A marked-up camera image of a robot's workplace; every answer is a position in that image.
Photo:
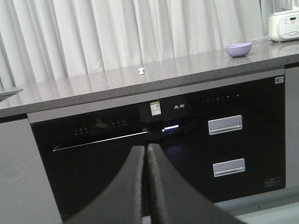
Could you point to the lower silver drawer handle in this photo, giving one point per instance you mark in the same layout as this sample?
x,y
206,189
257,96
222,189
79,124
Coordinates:
x,y
229,167

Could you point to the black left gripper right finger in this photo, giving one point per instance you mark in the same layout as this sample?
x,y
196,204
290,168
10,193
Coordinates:
x,y
173,200

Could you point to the black built-in oven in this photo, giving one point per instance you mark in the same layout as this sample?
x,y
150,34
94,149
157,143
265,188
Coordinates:
x,y
83,153

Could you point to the clear plastic bag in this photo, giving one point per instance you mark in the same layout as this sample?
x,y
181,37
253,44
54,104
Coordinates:
x,y
261,40

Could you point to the white curtain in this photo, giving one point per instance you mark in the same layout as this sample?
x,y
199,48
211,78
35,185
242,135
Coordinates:
x,y
43,40

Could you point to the silver drawer handle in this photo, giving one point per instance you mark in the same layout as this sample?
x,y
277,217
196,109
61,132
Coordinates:
x,y
225,125
229,167

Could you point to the purple plastic bowl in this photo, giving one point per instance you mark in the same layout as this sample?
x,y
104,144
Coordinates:
x,y
238,50

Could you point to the black built-in sterilizer cabinet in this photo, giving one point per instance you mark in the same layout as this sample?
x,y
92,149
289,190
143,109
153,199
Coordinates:
x,y
261,142

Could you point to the white blender appliance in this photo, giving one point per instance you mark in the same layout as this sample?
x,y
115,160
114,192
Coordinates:
x,y
283,21

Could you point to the small white mushroom figurine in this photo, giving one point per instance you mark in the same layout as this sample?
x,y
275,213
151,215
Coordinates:
x,y
141,71

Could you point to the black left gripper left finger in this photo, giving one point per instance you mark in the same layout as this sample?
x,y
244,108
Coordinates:
x,y
121,201

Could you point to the upper silver drawer handle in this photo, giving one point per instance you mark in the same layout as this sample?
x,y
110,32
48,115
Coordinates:
x,y
225,125

